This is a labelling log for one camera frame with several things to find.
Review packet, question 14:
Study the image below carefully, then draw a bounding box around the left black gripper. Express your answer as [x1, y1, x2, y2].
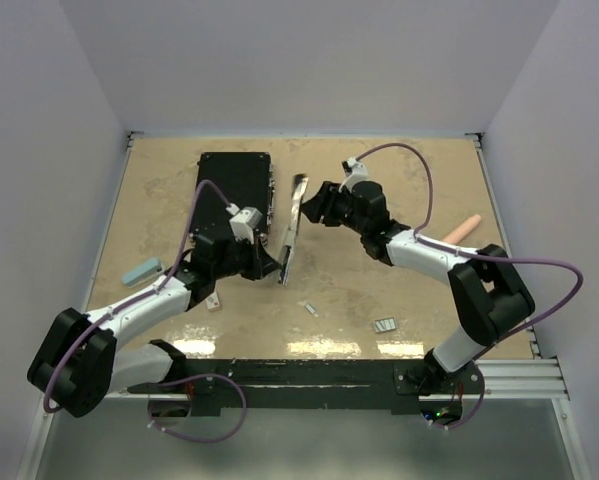
[212, 232, 280, 281]

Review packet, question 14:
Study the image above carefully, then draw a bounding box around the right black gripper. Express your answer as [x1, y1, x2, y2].
[299, 181, 368, 236]

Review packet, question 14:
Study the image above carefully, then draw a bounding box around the silver black stapler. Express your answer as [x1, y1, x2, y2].
[278, 173, 309, 286]

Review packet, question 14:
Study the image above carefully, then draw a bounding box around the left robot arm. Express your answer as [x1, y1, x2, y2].
[27, 238, 281, 418]

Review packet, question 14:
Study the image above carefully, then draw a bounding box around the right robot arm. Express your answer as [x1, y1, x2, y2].
[301, 181, 535, 393]

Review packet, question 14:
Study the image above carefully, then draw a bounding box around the small staple box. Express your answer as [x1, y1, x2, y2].
[205, 292, 222, 312]

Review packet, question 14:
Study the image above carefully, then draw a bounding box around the black briefcase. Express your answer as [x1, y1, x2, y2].
[189, 151, 275, 242]

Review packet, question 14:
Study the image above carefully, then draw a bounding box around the staple strips pack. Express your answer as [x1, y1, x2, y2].
[373, 317, 397, 333]

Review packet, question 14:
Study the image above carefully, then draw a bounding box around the pink silicone cone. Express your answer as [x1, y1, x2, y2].
[443, 214, 482, 244]

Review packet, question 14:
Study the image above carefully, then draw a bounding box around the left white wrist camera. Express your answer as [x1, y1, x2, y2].
[229, 207, 262, 244]

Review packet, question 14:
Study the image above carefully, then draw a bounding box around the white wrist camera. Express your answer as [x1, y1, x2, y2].
[338, 157, 369, 192]
[229, 207, 262, 244]

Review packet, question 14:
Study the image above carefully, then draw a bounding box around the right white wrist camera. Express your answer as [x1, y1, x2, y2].
[338, 157, 369, 192]

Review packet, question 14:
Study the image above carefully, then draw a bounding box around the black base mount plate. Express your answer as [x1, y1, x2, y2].
[128, 359, 485, 416]

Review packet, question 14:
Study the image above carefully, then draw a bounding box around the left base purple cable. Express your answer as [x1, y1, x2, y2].
[147, 373, 248, 443]

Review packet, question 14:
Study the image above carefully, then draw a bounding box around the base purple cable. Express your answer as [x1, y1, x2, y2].
[147, 373, 248, 443]
[427, 384, 485, 431]

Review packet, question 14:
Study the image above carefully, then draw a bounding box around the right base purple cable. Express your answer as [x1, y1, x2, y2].
[427, 384, 485, 431]

